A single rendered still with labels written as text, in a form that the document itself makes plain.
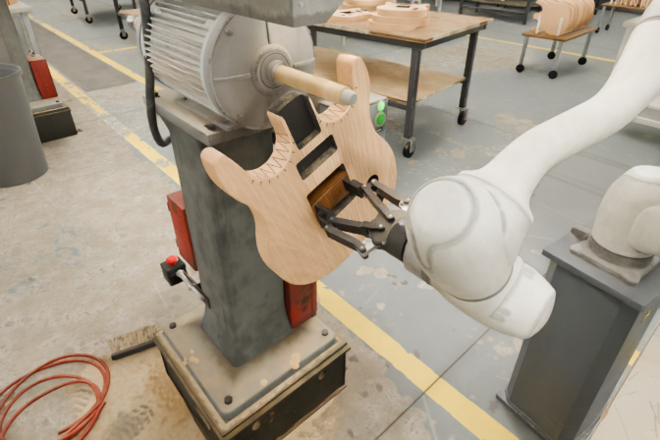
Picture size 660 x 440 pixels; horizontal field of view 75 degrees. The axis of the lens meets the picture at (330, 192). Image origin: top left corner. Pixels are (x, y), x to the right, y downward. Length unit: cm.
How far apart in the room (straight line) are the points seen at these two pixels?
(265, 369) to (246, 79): 95
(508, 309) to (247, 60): 61
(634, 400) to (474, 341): 129
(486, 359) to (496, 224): 153
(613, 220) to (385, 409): 100
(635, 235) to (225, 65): 106
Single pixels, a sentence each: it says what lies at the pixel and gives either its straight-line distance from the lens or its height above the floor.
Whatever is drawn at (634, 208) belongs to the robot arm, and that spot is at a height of 90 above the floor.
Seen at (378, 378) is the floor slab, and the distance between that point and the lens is 183.
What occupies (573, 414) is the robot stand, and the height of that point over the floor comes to 18.
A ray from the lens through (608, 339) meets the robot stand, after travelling 146.
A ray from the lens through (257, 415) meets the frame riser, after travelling 149.
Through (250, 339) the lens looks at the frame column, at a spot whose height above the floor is 37.
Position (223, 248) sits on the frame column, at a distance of 120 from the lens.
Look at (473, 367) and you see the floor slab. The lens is 194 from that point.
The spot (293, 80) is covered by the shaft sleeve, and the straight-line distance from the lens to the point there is 81.
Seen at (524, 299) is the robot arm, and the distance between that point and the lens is 61.
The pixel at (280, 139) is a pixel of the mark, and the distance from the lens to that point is 74.
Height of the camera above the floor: 148
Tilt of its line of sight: 31 degrees down
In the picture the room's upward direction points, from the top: straight up
